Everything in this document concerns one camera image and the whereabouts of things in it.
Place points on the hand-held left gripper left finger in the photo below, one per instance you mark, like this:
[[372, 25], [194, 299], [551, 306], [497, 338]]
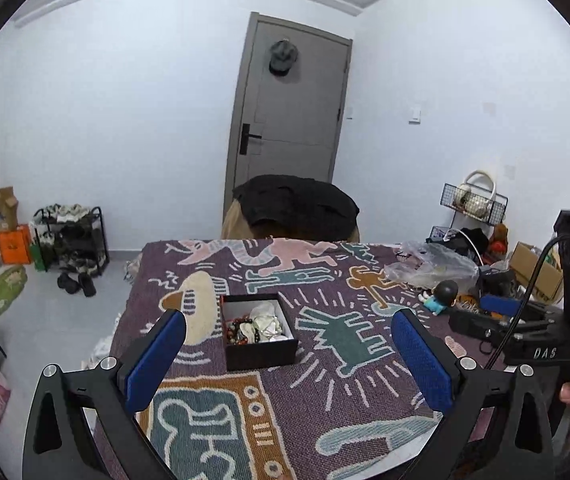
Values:
[[157, 355]]

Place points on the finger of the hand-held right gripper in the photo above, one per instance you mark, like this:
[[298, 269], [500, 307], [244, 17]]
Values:
[[502, 305], [475, 322]]

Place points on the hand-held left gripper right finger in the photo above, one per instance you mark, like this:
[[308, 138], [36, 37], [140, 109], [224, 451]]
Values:
[[422, 355]]

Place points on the black jewelry box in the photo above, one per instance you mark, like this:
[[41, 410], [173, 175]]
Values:
[[260, 352]]

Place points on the black-haired doll figure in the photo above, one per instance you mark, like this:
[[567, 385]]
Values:
[[442, 295]]

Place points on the open cardboard box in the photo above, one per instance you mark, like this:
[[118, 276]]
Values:
[[532, 265]]

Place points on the brown plush toy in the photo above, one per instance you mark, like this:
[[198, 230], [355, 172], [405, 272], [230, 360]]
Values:
[[500, 240]]

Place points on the black bag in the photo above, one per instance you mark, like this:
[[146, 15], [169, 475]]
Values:
[[475, 240]]

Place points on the clear plastic bag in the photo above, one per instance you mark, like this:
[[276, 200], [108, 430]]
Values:
[[432, 262]]

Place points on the black slipper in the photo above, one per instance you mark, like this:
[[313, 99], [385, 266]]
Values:
[[87, 284], [67, 282]]

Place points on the white headphones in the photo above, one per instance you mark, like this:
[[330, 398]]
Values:
[[477, 200]]

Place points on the purple printed blanket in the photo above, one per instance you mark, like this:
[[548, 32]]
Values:
[[315, 385]]

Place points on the black shoe rack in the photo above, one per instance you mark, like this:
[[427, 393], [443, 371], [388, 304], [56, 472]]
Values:
[[72, 240]]

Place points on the green paper bag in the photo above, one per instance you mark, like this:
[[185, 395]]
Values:
[[38, 256]]

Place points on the green floor mat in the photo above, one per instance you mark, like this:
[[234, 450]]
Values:
[[2, 290]]

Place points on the orange paper bag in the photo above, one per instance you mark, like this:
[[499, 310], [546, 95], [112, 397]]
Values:
[[12, 247]]

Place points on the black cloth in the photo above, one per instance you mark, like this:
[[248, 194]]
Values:
[[295, 200]]

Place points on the brown cardboard box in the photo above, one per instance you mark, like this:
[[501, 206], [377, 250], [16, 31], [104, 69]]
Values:
[[2, 207]]

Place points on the grey door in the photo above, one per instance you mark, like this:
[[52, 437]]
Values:
[[290, 125]]

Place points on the grey cap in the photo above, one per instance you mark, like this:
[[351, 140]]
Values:
[[283, 57]]

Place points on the white light switch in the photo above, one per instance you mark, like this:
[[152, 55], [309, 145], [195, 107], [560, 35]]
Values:
[[415, 114]]

